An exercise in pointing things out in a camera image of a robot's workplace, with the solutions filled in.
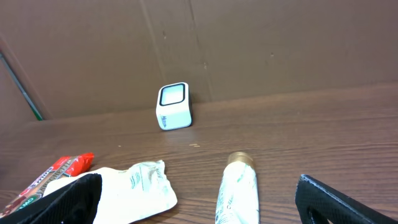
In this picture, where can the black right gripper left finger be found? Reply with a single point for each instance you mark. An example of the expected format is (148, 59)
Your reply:
(76, 202)

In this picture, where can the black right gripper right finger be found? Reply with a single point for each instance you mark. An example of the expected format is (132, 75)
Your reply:
(318, 203)

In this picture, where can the clear plastic pouch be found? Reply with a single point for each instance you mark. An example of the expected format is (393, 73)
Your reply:
(134, 194)

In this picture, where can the orange spaghetti packet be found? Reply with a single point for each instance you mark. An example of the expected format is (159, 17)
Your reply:
(67, 166)

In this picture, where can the white barcode scanner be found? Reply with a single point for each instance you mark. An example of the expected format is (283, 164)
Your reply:
(174, 107)

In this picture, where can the green and grey pole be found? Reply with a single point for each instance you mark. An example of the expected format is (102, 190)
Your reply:
(21, 88)

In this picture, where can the white tube with gold cap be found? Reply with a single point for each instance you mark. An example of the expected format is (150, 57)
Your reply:
(238, 198)

